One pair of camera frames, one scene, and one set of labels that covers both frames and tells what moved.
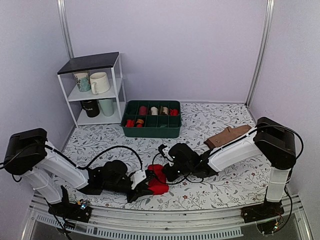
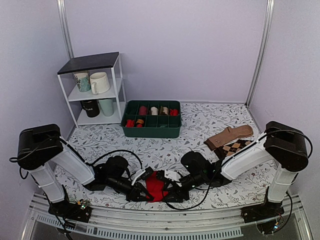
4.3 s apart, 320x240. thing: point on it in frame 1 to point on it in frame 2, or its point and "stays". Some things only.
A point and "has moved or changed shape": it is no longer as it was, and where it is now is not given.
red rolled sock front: x=130 y=123 stays
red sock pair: x=158 y=184 has moved or changed shape
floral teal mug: x=83 y=81 stays
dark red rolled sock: x=143 y=110 stays
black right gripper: x=171 y=174 to x=175 y=191
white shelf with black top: x=94 y=90 stays
